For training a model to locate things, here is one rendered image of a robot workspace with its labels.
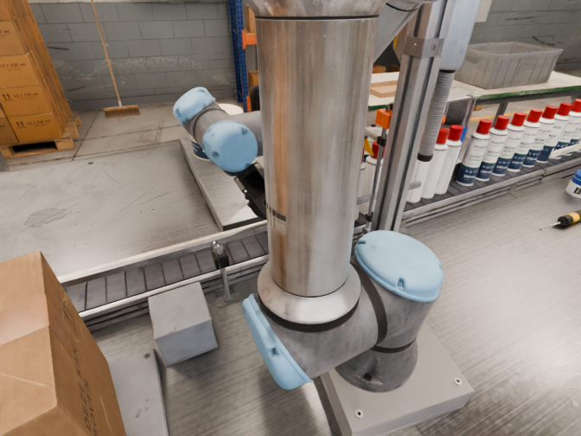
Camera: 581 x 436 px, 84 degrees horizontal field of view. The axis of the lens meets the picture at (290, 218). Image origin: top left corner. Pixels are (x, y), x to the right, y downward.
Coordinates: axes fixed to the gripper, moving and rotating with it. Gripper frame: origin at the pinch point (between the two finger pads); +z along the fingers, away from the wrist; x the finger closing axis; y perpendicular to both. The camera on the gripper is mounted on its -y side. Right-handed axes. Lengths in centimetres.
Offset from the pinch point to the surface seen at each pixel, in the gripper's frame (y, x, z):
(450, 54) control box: -16.5, -38.2, -21.2
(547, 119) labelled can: -1, -85, 36
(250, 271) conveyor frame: -5.1, 13.9, 1.3
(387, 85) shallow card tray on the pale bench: 132, -115, 81
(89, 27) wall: 458, 46, -28
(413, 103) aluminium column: -16.2, -29.9, -17.8
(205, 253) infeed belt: 2.5, 19.9, -5.2
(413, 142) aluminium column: -16.1, -28.1, -10.1
